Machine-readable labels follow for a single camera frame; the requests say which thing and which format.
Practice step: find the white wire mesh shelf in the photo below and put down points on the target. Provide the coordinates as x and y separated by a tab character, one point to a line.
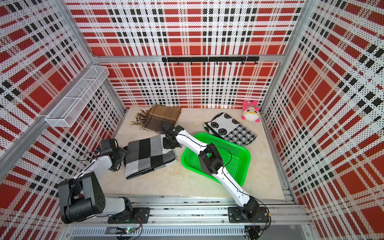
71	106

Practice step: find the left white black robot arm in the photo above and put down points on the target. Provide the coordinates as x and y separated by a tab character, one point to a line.
81	197

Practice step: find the green plastic basket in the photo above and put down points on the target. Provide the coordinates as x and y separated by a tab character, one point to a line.
236	158

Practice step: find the black hook rail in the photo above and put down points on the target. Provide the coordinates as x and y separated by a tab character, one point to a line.
179	60

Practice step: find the pink white plush toy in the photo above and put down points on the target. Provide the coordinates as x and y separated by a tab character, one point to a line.
251	111

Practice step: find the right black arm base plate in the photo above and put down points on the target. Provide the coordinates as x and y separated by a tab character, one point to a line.
237	215

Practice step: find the aluminium front rail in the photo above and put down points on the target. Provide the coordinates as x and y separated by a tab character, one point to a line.
199	211

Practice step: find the grey black checkered scarf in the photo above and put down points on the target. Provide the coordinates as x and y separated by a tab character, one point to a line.
147	155

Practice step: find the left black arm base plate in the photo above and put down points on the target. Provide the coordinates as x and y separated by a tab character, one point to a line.
136	216

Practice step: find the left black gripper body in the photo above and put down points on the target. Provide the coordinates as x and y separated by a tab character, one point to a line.
121	153

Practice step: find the green circuit board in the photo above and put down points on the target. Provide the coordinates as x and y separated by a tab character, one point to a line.
124	231

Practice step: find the brown fringed scarf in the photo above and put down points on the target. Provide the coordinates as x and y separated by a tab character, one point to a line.
156	117

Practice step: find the black white patterned scarf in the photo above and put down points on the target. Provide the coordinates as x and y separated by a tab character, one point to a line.
225	127

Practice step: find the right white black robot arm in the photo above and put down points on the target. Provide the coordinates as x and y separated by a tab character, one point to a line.
212	164

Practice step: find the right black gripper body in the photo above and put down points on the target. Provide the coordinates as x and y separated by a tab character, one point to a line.
167	143

